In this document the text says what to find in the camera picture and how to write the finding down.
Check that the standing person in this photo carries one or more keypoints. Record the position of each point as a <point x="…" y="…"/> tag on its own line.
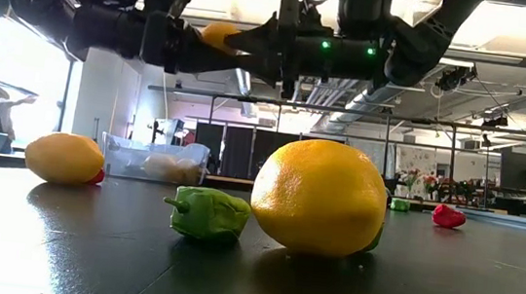
<point x="0" y="109"/>

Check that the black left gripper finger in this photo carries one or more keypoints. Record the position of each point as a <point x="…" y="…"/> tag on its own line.
<point x="213" y="63"/>

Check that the black divider panels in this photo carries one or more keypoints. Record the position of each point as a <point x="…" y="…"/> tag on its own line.
<point x="238" y="149"/>

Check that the red bell pepper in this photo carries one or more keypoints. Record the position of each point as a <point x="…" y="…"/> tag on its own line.
<point x="449" y="217"/>
<point x="98" y="177"/>

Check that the silver overhead frame bar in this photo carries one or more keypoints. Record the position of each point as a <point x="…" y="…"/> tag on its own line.
<point x="497" y="58"/>

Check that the clear plastic bin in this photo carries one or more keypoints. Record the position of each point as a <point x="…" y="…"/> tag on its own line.
<point x="120" y="156"/>

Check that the silver ventilation duct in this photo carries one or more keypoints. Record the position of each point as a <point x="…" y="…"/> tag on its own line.
<point x="370" y="102"/>

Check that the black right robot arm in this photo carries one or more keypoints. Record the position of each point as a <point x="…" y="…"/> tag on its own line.
<point x="416" y="41"/>

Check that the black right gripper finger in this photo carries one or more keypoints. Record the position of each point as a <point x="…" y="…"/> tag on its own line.
<point x="259" y="39"/>

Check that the flower bouquet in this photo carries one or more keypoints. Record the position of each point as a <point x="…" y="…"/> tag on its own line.
<point x="410" y="178"/>

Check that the black pipe rack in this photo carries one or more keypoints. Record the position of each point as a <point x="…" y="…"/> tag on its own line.
<point x="345" y="110"/>

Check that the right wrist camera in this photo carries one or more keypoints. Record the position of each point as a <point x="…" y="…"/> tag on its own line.
<point x="317" y="23"/>

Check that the black ceiling spotlight cluster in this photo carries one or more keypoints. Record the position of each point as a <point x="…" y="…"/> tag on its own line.
<point x="453" y="79"/>

